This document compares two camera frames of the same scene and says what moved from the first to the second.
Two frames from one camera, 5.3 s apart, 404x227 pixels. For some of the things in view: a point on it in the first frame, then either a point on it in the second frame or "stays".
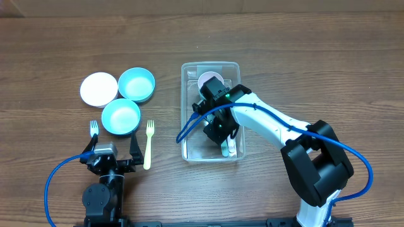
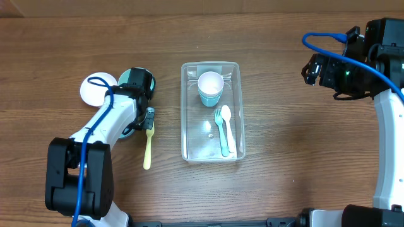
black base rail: (113, 221) stays
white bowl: (98, 89) stays
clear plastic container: (198, 146) stays
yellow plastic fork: (149, 132) stays
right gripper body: (220, 127) → (346, 78)
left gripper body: (125, 166) → (145, 118)
